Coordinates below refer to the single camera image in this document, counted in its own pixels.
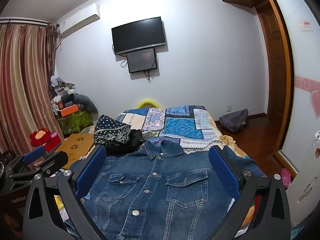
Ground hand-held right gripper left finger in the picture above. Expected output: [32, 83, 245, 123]
[22, 145, 108, 240]

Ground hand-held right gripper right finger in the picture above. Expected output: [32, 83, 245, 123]
[209, 145, 292, 240]

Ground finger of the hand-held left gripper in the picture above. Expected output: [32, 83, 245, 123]
[32, 151, 69, 177]
[22, 146, 46, 166]

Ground blue denim jacket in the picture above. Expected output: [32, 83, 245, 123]
[69, 136, 267, 240]

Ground red plush toy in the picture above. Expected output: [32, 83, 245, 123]
[29, 128, 62, 153]

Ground small wooden table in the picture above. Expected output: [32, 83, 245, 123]
[54, 133, 97, 170]

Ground beige blanket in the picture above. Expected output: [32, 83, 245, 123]
[214, 120, 250, 157]

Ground navy patterned cloth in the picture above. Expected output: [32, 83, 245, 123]
[94, 114, 132, 155]

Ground green patterned box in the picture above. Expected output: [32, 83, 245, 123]
[58, 110, 94, 135]

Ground grey backpack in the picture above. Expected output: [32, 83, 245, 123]
[219, 109, 249, 134]

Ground orange box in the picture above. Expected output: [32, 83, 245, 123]
[58, 104, 81, 118]

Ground black cloth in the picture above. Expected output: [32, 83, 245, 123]
[124, 129, 145, 153]

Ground pink slipper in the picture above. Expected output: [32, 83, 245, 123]
[280, 168, 292, 188]

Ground grey cushion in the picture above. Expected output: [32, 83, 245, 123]
[74, 94, 99, 116]

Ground pile of clutter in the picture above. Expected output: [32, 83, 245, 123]
[50, 76, 77, 111]

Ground striped pink curtain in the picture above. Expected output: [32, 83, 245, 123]
[0, 17, 65, 157]

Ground white wardrobe door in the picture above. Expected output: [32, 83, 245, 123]
[284, 127, 320, 228]

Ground brown wooden door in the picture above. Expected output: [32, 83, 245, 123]
[257, 2, 288, 154]

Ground white air conditioner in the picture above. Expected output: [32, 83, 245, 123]
[59, 3, 101, 40]

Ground yellow plastic ring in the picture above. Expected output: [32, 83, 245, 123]
[136, 99, 163, 109]

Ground pink heart wall decal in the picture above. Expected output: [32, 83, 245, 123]
[294, 75, 320, 120]

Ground small black wall monitor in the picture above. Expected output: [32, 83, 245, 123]
[126, 48, 158, 74]

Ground black wall television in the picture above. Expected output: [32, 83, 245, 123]
[111, 17, 167, 55]

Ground red and white wall sticker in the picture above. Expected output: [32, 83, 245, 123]
[299, 19, 314, 31]

